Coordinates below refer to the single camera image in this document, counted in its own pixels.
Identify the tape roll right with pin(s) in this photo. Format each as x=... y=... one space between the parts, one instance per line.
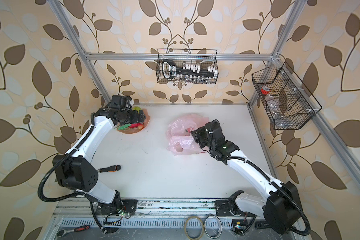
x=213 y=227

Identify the red dragon fruit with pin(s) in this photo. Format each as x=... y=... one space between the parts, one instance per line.
x=129 y=126

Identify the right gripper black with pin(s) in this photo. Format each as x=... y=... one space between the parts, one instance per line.
x=196 y=134

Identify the tape roll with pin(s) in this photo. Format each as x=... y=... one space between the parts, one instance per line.
x=213 y=227
x=194 y=222

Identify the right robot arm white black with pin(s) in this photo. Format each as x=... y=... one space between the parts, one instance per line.
x=279 y=203

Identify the pink fruit plate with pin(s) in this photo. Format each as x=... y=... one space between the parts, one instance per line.
x=142 y=114

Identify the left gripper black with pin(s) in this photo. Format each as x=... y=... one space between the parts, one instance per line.
x=135 y=118

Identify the aluminium frame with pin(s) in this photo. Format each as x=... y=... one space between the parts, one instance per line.
x=273 y=60

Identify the pink plastic bag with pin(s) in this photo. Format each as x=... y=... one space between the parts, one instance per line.
x=181 y=142

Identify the black wire basket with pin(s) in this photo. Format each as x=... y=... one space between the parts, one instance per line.
x=300 y=103
x=203 y=57

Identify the orange black screwdriver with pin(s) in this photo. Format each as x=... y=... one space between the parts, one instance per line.
x=113 y=168

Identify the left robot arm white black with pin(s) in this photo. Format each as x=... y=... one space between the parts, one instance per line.
x=74 y=169

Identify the black wire basket centre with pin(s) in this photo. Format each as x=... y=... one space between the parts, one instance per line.
x=203 y=57

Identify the tape roll left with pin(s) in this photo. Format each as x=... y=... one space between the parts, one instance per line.
x=194 y=222

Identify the black wire basket right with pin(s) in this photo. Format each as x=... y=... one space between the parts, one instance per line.
x=300 y=103

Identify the red handled ratchet wrench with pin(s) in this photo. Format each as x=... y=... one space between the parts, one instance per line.
x=63 y=232

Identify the red capped plastic bottle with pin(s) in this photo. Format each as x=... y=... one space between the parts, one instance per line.
x=273 y=102

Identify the black socket tool set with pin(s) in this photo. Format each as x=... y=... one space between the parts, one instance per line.
x=170 y=70

